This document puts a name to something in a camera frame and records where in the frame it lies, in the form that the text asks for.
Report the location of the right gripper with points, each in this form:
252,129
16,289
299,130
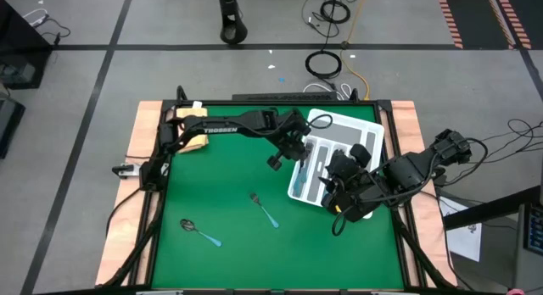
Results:
345,176

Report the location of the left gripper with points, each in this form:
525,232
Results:
292,134

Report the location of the white plastic cutlery tray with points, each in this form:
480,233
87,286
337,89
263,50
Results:
352,131

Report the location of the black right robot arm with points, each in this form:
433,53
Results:
407,172

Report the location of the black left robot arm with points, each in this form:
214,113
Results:
225,126

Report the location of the folded yellow checked cloth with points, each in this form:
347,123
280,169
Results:
195,144

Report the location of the black stand pole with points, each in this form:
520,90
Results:
232,32

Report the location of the green table mat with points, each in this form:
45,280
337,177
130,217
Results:
254,261

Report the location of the white paper sheet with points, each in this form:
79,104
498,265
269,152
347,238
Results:
462,244

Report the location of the black desk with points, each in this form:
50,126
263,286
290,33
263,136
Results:
488,210

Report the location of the device with blue screen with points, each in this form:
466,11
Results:
535,231

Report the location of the pink object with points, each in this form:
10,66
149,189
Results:
515,292

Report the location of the black floor box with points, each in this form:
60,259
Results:
8,121

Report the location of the black floor cabinet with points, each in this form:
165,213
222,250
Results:
17,40

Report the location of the black aluminium table frame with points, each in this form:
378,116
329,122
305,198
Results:
237,103

